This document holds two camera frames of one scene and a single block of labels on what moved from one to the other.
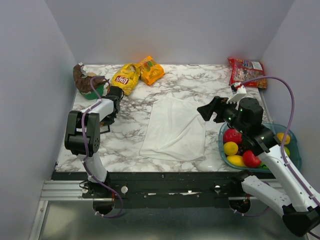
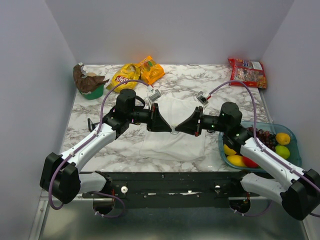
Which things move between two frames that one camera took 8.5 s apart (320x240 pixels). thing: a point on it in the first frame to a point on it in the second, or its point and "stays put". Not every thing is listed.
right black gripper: [218, 104] to [191, 125]
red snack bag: [241, 70] stays put
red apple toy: [250, 160] stays put
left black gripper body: [110, 119] to [151, 126]
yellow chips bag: [127, 77] stays put
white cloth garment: [175, 129] stays put
